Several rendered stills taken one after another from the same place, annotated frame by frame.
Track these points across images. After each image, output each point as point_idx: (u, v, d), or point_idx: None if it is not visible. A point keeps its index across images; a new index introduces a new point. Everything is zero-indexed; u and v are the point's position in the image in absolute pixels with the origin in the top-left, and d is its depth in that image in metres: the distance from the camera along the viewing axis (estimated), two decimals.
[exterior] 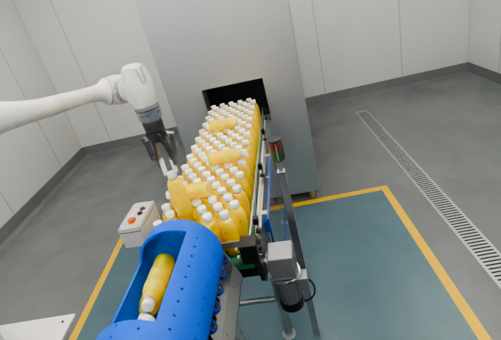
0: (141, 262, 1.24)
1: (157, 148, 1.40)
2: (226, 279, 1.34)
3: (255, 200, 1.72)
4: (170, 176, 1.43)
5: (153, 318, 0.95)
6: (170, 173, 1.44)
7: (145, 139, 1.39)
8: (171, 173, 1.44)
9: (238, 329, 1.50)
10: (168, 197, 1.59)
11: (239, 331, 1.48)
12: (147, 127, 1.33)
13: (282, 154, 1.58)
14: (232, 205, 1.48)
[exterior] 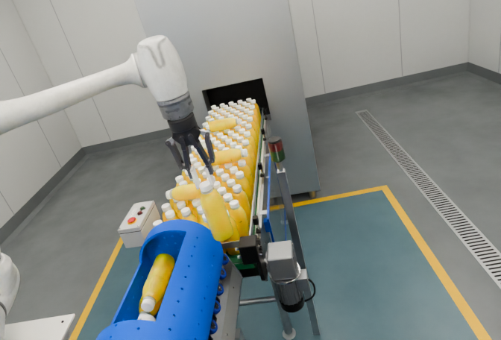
0: (141, 262, 1.24)
1: (188, 153, 1.04)
2: (226, 279, 1.34)
3: (255, 200, 1.72)
4: (184, 213, 1.51)
5: (153, 318, 0.95)
6: (184, 210, 1.52)
7: (171, 142, 1.02)
8: (185, 210, 1.52)
9: (238, 329, 1.50)
10: (168, 197, 1.59)
11: (239, 331, 1.48)
12: (175, 126, 0.97)
13: (282, 154, 1.58)
14: (232, 205, 1.48)
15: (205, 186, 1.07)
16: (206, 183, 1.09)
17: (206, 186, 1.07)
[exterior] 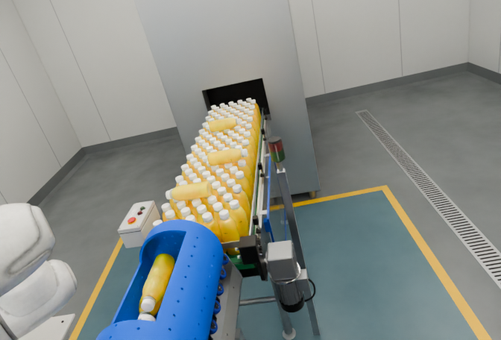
0: (141, 262, 1.24)
1: None
2: (226, 279, 1.34)
3: (255, 200, 1.72)
4: (184, 213, 1.51)
5: (153, 318, 0.95)
6: (184, 210, 1.52)
7: None
8: (185, 210, 1.52)
9: (238, 329, 1.50)
10: (168, 197, 1.59)
11: (239, 331, 1.48)
12: None
13: (282, 154, 1.58)
14: (232, 205, 1.48)
15: (189, 220, 1.45)
16: (190, 217, 1.47)
17: (190, 219, 1.45)
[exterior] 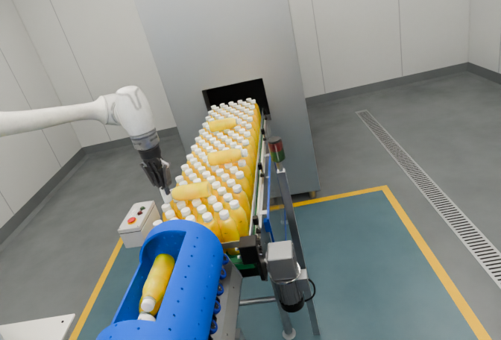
0: (141, 262, 1.24)
1: (156, 174, 1.31)
2: (226, 279, 1.34)
3: (255, 200, 1.72)
4: (184, 213, 1.51)
5: (153, 318, 0.95)
6: (184, 210, 1.52)
7: (144, 165, 1.31)
8: (185, 210, 1.52)
9: (238, 329, 1.50)
10: None
11: (239, 331, 1.48)
12: (140, 154, 1.24)
13: (282, 154, 1.58)
14: (232, 205, 1.48)
15: (189, 220, 1.45)
16: (190, 217, 1.47)
17: (190, 219, 1.45)
